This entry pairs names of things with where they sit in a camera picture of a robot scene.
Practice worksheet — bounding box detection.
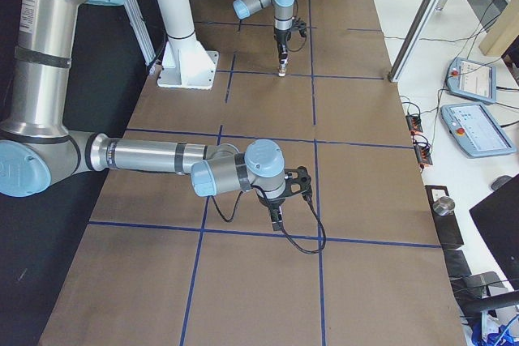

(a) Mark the black power strip left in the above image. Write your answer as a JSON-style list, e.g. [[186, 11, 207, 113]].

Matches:
[[405, 114, 422, 135]]

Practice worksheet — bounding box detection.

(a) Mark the near teach pendant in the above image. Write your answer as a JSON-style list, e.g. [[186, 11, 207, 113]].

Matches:
[[440, 102, 517, 158]]

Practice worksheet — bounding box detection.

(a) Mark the black box with metal cylinder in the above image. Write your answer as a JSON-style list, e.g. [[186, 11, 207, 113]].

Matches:
[[425, 185, 464, 250]]

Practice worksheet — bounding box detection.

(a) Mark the black computer mouse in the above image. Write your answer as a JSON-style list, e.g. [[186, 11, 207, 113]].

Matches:
[[490, 175, 513, 191]]

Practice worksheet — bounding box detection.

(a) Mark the aluminium frame post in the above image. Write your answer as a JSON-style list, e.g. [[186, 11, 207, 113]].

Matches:
[[388, 0, 440, 83]]

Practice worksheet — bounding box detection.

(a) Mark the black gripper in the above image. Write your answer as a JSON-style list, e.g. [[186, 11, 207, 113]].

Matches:
[[274, 28, 291, 58], [257, 192, 285, 232]]

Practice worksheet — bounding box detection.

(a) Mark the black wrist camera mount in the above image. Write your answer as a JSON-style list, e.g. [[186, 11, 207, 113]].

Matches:
[[283, 166, 313, 199], [291, 17, 313, 38]]

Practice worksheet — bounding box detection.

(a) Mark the teach pendant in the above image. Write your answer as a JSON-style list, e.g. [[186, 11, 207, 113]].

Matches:
[[440, 102, 517, 158], [445, 57, 497, 105]]

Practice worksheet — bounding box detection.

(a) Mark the black monitor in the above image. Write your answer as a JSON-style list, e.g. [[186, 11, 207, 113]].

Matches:
[[470, 176, 518, 288]]

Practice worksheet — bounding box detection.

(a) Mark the brown paper table cover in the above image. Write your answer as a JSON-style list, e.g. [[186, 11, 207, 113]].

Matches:
[[40, 0, 465, 345]]

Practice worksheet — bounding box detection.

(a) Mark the white PPR brass valve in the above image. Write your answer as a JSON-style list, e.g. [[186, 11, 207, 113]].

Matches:
[[278, 59, 288, 77]]

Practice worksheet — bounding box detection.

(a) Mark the far teach pendant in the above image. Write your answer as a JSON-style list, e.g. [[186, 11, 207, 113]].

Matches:
[[445, 57, 497, 105]]

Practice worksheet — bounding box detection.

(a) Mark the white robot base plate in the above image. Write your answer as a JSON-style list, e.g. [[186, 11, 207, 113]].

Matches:
[[157, 45, 219, 90]]

